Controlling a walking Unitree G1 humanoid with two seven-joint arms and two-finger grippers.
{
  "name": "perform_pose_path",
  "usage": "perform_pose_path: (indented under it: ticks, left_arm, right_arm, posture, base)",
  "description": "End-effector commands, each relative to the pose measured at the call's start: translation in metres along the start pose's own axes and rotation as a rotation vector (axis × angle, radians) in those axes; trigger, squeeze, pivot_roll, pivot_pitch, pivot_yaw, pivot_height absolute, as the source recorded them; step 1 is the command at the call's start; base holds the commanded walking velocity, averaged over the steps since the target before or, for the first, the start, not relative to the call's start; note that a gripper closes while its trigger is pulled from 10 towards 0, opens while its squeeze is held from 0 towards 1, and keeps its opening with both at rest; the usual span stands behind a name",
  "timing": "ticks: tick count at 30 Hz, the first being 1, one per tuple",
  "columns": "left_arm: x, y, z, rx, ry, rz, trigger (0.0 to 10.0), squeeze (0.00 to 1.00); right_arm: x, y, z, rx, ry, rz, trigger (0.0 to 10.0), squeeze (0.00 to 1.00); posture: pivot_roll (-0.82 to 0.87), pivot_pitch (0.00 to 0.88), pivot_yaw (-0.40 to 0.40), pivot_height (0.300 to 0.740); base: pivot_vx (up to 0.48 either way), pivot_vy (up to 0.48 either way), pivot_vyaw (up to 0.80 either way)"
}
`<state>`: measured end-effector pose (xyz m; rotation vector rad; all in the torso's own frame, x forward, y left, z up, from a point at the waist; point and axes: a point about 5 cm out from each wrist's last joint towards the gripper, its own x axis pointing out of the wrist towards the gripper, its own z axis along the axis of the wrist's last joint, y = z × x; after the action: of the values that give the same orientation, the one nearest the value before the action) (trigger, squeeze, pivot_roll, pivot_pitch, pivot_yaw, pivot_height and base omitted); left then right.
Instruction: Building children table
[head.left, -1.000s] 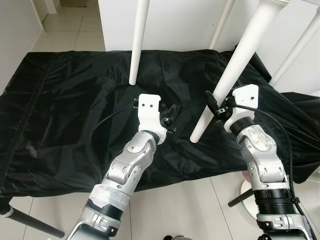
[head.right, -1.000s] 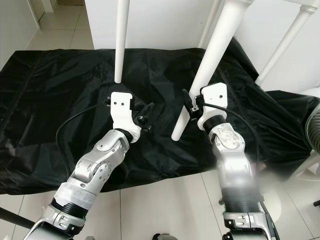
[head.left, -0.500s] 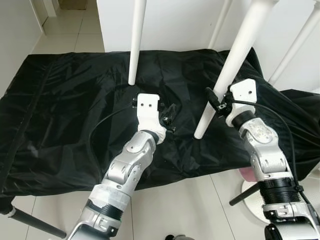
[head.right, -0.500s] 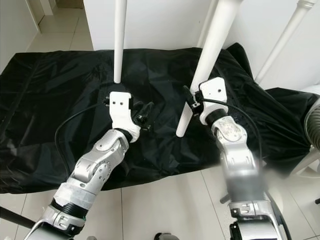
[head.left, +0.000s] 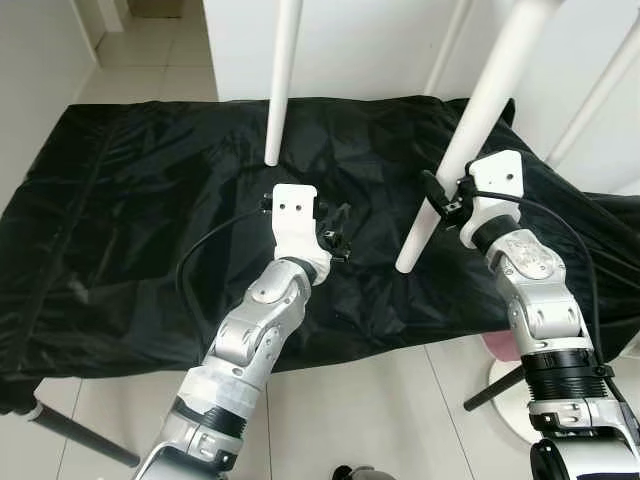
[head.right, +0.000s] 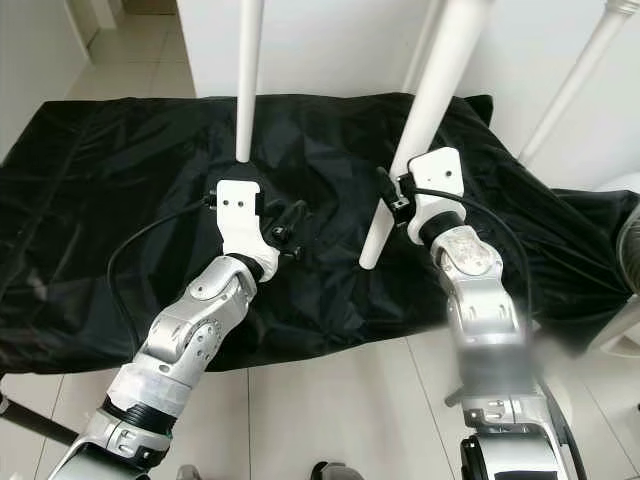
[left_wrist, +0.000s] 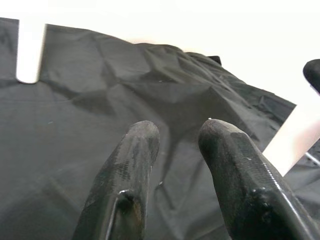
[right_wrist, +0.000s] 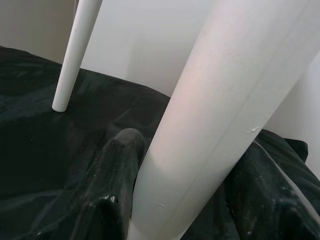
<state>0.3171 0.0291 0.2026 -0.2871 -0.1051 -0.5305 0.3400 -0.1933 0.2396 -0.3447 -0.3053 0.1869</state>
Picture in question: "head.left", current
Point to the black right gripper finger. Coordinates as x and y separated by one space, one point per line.
434 192

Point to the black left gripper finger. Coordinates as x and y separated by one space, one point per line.
341 220

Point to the white plastic table leg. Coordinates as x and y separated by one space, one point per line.
283 80
480 100
448 50
600 90

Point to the pink plastic object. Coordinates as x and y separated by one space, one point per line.
497 348

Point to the black metal table leg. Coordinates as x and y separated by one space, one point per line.
90 440
495 388

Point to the black fabric table cover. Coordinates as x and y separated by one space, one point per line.
120 220

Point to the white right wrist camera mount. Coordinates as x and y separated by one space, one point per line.
495 180

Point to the white door frame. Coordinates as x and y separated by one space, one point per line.
110 12

